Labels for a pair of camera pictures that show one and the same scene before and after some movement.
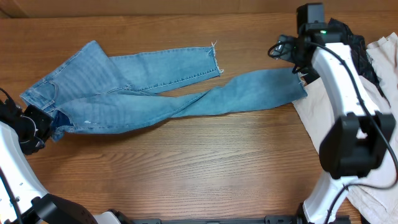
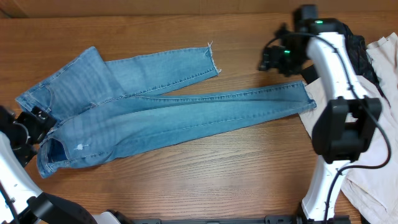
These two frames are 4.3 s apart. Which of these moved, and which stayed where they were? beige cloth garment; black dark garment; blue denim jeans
Moved: blue denim jeans
Stayed: beige cloth garment; black dark garment
